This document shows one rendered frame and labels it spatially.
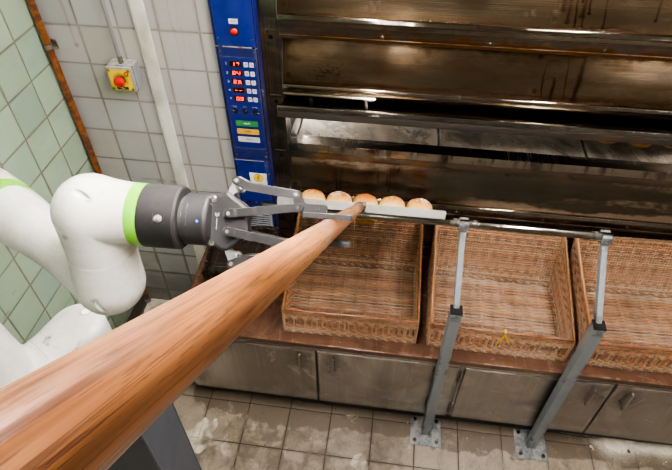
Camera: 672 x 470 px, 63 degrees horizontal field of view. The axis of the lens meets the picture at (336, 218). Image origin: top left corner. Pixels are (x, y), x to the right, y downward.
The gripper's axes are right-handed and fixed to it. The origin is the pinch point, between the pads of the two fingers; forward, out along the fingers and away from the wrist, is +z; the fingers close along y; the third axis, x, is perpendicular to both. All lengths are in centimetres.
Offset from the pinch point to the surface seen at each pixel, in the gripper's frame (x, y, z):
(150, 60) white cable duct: -122, -47, -81
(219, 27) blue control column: -111, -57, -52
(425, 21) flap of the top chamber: -106, -61, 17
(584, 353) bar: -121, 47, 84
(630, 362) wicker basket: -140, 54, 109
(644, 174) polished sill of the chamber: -143, -19, 108
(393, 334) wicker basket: -142, 53, 17
